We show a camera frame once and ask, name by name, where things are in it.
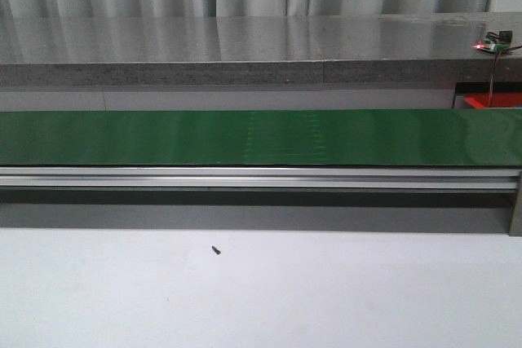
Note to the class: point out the grey stone counter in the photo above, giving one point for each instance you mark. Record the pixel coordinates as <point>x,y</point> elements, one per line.
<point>155,51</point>

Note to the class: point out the green conveyor belt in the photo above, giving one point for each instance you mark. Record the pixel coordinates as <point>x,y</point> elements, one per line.
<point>358,137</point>

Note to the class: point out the aluminium conveyor frame rail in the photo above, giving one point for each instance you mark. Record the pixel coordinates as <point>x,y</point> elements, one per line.
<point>436,179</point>

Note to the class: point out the small green circuit board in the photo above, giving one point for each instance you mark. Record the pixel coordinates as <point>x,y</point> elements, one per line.
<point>495,42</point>

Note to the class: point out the red plastic tray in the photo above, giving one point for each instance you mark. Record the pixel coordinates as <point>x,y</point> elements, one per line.
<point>497,100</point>

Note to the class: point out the grey metal support bracket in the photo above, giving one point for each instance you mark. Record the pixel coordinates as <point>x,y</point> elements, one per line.
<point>512,218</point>

